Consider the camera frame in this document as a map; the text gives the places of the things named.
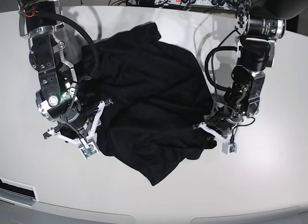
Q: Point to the black t-shirt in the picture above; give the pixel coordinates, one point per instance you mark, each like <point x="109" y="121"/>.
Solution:
<point x="159" y="95"/>

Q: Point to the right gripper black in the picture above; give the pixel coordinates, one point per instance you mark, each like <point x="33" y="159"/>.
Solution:
<point x="77" y="117"/>

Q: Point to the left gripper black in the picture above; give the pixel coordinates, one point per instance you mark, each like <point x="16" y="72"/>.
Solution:
<point x="223" y="121"/>

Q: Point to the white slotted box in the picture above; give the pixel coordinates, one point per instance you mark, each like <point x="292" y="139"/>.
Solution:
<point x="18" y="193"/>

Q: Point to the white power strip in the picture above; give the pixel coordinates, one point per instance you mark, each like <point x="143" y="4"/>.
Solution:
<point x="217" y="4"/>

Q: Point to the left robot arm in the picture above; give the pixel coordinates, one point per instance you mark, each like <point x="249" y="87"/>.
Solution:
<point x="260" y="24"/>

